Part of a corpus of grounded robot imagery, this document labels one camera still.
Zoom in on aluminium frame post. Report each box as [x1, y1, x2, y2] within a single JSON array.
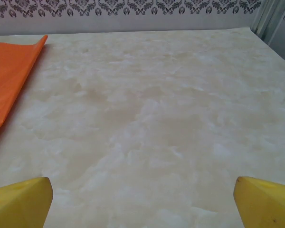
[[250, 0, 285, 46]]

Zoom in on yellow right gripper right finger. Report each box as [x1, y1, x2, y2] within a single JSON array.
[[233, 176, 285, 228]]

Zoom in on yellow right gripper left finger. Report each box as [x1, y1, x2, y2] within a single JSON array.
[[0, 177, 54, 228]]

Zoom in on orange wrapping paper sheet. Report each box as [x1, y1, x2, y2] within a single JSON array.
[[0, 35, 48, 141]]

